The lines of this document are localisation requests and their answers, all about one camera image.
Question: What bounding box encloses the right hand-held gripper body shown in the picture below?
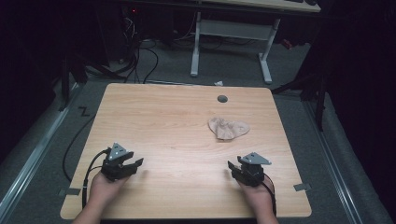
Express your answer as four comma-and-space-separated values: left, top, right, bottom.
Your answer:
233, 151, 273, 188

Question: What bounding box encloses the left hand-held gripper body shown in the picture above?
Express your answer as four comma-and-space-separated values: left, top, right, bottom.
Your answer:
100, 142, 138, 182

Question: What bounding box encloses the person's left hand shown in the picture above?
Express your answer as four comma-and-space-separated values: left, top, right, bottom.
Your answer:
89, 172, 131, 214

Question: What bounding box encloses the person's right hand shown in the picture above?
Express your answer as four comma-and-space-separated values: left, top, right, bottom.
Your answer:
237, 174, 276, 216

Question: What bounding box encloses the crumpled beige cloth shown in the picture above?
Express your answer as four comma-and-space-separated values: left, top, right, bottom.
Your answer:
207, 116, 251, 141

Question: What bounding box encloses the black metal stand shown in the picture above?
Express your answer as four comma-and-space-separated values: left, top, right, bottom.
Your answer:
57, 54, 90, 112
270, 69, 329, 133

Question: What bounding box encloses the white-legged desk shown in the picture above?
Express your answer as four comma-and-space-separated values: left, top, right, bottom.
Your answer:
190, 0, 322, 85

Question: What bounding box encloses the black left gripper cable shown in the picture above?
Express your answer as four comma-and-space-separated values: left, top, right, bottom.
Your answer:
80, 147, 112, 210

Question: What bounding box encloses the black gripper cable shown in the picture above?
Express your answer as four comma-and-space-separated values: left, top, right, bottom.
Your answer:
261, 173, 278, 217
80, 147, 112, 210

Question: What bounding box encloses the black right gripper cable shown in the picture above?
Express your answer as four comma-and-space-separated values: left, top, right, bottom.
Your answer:
261, 173, 278, 217

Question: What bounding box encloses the long black floor cable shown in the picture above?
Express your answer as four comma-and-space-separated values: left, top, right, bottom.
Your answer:
62, 113, 98, 183

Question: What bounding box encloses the metal floor rail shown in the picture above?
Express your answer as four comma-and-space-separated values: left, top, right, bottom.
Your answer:
302, 99, 364, 224
0, 83, 82, 218

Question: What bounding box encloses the bundle of black cables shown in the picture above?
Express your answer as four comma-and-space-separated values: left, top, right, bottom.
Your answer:
120, 15, 161, 85

